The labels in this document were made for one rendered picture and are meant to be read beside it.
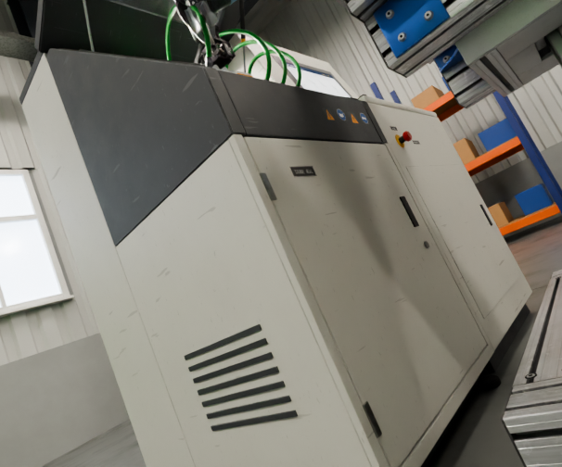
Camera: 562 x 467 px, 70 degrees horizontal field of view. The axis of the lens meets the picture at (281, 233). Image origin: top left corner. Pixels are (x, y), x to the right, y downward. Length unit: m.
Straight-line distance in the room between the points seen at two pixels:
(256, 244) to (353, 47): 7.97
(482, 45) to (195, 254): 0.68
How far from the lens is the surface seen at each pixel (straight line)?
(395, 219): 1.16
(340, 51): 8.78
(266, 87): 1.01
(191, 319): 1.01
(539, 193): 6.27
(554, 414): 0.56
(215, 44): 1.36
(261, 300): 0.82
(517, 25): 0.77
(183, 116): 0.94
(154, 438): 1.36
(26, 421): 4.78
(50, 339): 4.97
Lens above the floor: 0.45
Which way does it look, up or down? 9 degrees up
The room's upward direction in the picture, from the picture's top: 24 degrees counter-clockwise
